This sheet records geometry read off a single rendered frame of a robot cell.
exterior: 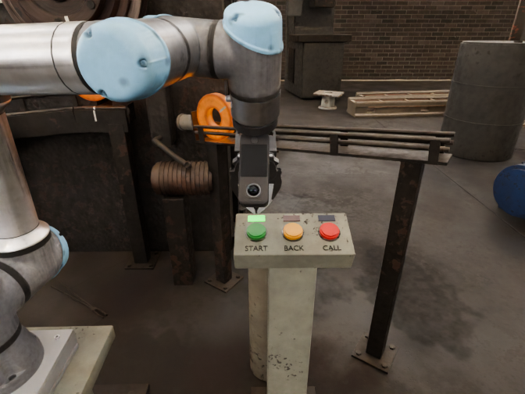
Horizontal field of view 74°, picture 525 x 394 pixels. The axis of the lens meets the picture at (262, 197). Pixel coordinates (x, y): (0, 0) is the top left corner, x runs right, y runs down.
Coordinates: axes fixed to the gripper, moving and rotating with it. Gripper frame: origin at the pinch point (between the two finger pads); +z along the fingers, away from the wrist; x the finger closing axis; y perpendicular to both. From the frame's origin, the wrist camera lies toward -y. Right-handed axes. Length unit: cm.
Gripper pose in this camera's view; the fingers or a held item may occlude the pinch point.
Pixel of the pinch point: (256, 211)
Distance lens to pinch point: 67.0
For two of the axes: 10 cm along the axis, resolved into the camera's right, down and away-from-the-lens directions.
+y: -0.1, -7.2, 6.9
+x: -10.0, 0.1, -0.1
